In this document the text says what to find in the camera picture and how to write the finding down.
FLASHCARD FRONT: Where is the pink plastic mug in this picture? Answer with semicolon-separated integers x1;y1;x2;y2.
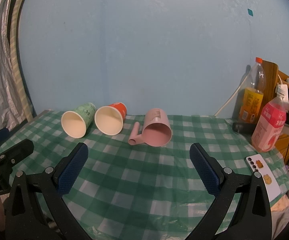
128;108;172;147

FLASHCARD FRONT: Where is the green paper cup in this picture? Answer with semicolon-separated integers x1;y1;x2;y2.
61;102;97;139

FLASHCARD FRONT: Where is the red paper cup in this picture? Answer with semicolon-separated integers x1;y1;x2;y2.
95;102;127;136

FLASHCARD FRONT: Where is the white smartphone with stickers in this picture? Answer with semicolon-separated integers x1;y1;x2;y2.
245;154;281;202

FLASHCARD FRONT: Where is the striped fabric strip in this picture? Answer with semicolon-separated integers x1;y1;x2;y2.
8;0;33;122

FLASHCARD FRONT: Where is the green checkered tablecloth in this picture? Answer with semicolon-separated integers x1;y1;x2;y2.
0;111;289;239

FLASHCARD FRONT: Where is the black cylindrical object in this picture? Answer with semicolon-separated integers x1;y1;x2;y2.
232;122;256;134

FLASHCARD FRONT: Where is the pink drink bottle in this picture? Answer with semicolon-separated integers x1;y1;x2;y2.
251;94;286;153

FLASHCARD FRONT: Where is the orange drink bottle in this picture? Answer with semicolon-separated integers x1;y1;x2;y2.
239;57;266;124

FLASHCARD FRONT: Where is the white charger plug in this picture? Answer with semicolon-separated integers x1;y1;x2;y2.
276;84;289;100

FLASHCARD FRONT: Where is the wooden shelf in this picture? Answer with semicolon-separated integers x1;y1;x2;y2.
262;61;289;164

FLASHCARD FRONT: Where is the white power cable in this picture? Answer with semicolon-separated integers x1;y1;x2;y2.
213;73;250;117

